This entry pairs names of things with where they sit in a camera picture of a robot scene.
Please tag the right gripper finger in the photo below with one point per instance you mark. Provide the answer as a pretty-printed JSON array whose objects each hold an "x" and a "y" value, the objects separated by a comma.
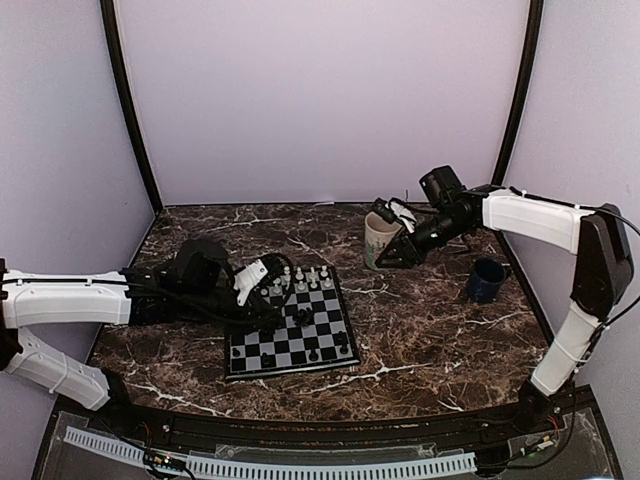
[
  {"x": 405, "y": 258},
  {"x": 382, "y": 261}
]

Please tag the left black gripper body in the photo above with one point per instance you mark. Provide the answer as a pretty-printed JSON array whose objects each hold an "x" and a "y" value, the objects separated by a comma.
[{"x": 252, "y": 312}]

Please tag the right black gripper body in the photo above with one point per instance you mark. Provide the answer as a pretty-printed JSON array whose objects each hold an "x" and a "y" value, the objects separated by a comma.
[{"x": 439, "y": 239}]

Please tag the black white chessboard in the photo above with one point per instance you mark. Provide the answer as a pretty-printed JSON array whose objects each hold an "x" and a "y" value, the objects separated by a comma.
[{"x": 288, "y": 344}]

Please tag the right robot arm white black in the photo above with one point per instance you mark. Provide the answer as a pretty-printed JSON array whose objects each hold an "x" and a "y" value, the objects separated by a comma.
[{"x": 590, "y": 242}]

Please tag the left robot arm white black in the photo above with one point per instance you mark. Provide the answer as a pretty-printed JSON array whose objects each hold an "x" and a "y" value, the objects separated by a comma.
[{"x": 198, "y": 282}]

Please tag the pile of black chess pieces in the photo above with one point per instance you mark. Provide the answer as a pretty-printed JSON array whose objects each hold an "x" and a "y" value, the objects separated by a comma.
[{"x": 304, "y": 317}]

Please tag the cream seashell mug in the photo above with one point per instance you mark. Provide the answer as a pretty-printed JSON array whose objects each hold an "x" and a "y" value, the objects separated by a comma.
[{"x": 379, "y": 233}]

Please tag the dark blue mug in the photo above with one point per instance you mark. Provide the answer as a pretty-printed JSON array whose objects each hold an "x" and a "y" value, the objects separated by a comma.
[{"x": 486, "y": 279}]

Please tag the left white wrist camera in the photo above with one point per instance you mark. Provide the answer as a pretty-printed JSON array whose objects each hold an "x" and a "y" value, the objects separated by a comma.
[{"x": 246, "y": 279}]

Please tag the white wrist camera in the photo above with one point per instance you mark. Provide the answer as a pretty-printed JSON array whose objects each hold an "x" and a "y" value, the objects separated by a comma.
[
  {"x": 395, "y": 211},
  {"x": 246, "y": 279}
]

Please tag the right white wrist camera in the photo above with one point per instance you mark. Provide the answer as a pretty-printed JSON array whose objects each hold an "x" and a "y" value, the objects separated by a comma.
[{"x": 395, "y": 211}]

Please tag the white slotted cable duct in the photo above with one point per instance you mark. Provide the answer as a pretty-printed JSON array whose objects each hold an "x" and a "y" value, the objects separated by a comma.
[{"x": 236, "y": 462}]

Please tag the right black frame post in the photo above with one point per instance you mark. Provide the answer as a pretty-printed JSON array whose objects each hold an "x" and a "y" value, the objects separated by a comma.
[{"x": 521, "y": 89}]

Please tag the black frame post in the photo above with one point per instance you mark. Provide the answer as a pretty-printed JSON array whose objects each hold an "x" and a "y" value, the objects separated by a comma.
[
  {"x": 521, "y": 89},
  {"x": 128, "y": 109}
]

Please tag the left black frame post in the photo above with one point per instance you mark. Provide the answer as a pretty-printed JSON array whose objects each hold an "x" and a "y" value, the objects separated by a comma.
[{"x": 128, "y": 109}]

